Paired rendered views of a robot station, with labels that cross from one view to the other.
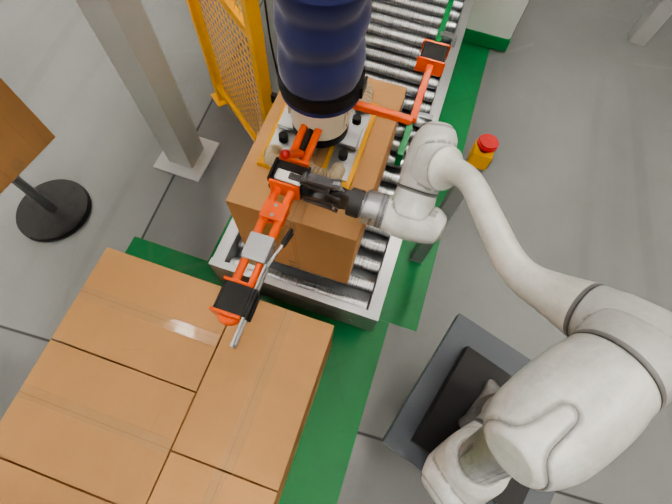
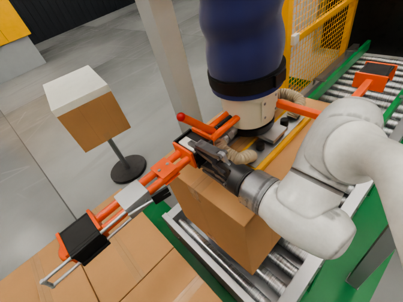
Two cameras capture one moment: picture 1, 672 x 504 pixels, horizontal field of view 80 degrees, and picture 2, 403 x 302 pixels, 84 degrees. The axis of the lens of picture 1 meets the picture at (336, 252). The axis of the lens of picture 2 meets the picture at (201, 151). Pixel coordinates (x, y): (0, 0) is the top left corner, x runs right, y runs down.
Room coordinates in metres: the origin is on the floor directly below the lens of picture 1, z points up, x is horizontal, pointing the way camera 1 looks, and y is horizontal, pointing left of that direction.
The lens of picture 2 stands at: (0.24, -0.21, 1.64)
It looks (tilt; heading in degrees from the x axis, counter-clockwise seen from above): 43 degrees down; 45
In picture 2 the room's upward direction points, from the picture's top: 17 degrees counter-clockwise
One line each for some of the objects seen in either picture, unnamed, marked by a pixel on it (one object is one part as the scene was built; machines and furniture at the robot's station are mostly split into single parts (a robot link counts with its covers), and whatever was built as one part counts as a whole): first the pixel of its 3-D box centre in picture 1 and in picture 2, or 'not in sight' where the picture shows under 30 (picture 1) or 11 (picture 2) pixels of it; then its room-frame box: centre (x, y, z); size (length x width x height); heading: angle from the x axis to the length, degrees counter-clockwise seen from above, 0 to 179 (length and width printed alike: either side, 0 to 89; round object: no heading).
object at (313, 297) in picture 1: (293, 290); (209, 261); (0.45, 0.15, 0.58); 0.70 x 0.03 x 0.06; 77
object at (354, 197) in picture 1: (345, 199); (233, 175); (0.52, -0.01, 1.21); 0.09 x 0.07 x 0.08; 77
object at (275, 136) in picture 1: (291, 122); not in sight; (0.83, 0.18, 1.10); 0.34 x 0.10 x 0.05; 168
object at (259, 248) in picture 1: (258, 250); (134, 198); (0.36, 0.19, 1.20); 0.07 x 0.07 x 0.04; 78
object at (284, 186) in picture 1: (289, 177); (194, 147); (0.57, 0.14, 1.21); 0.10 x 0.08 x 0.06; 78
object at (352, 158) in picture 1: (349, 139); (272, 136); (0.79, -0.01, 1.10); 0.34 x 0.10 x 0.05; 168
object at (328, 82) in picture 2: not in sight; (319, 84); (1.99, 0.07, 0.60); 1.60 x 0.11 x 0.09; 167
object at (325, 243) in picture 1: (322, 175); (253, 169); (0.80, 0.08, 0.88); 0.60 x 0.40 x 0.40; 168
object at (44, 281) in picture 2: (264, 285); (114, 232); (0.27, 0.16, 1.20); 0.31 x 0.03 x 0.05; 168
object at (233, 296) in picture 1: (233, 299); (83, 235); (0.23, 0.22, 1.20); 0.08 x 0.07 x 0.05; 168
